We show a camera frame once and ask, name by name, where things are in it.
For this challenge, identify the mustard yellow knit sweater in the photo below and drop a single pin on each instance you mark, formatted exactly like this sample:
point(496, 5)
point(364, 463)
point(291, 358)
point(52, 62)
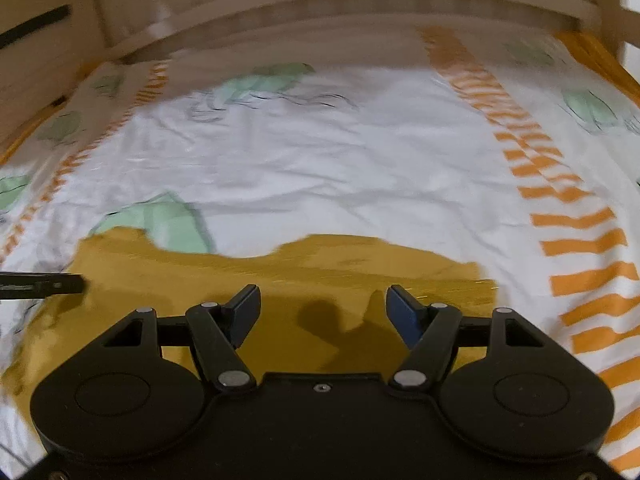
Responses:
point(322, 301)

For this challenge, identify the orange bed sheet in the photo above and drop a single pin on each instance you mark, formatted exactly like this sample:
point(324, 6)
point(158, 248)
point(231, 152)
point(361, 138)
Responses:
point(587, 50)

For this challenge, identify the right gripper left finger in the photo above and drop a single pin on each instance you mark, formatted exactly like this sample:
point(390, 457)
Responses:
point(217, 331)

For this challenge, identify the white patterned duvet cover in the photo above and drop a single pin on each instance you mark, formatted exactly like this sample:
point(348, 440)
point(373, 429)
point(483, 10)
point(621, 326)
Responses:
point(483, 147)

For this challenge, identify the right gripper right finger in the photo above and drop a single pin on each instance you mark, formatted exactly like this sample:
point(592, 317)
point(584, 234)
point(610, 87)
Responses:
point(430, 334)

